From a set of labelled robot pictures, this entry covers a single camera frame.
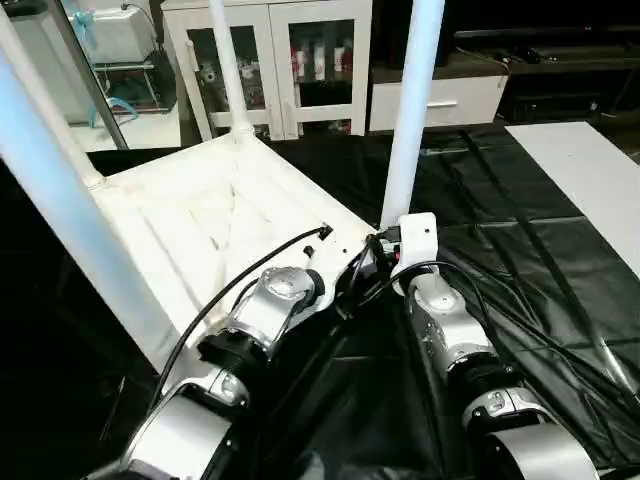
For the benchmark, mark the white plastic table top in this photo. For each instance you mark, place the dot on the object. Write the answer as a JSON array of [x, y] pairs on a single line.
[[175, 200]]

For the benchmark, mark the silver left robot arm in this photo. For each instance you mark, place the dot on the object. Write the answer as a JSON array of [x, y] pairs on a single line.
[[265, 305]]

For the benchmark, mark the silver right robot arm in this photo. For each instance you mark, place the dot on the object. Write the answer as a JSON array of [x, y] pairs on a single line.
[[450, 320]]

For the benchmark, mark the black shiny table mat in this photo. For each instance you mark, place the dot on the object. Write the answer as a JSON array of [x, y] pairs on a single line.
[[525, 250]]

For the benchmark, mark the white drawer unit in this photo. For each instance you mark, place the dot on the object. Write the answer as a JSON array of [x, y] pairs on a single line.
[[465, 102]]

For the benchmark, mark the white glass door cabinet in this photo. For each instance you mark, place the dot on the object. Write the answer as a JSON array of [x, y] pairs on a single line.
[[275, 120]]

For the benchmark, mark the white side table board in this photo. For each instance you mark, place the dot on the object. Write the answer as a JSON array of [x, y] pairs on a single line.
[[585, 170]]

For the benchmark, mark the light blue plastic stool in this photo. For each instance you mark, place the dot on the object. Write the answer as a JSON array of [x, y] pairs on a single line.
[[92, 115]]

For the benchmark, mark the white plastic storage box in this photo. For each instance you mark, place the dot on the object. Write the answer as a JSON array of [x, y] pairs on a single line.
[[120, 35]]

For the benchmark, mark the glass tank metal frame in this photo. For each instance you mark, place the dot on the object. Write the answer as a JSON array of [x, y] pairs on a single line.
[[155, 75]]

